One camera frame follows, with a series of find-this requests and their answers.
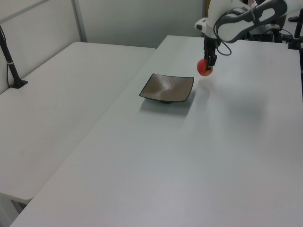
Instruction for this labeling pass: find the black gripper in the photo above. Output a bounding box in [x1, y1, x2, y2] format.
[203, 35, 223, 71]

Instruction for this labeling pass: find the black clamped stand pole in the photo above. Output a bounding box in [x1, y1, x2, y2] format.
[287, 14, 303, 50]

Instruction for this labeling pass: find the grey partition frame post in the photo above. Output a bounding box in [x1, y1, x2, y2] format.
[71, 0, 88, 43]

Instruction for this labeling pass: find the black equipment on desk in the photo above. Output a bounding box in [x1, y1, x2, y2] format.
[243, 25, 289, 44]

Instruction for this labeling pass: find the brown square ceramic plate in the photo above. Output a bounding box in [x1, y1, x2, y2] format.
[139, 73, 195, 105]

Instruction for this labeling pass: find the white side table leg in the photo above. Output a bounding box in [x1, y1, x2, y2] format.
[0, 193, 27, 227]

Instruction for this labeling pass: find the red yellow apple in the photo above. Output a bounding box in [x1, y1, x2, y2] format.
[196, 59, 214, 77]

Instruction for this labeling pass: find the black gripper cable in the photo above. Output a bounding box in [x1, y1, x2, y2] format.
[213, 10, 232, 57]

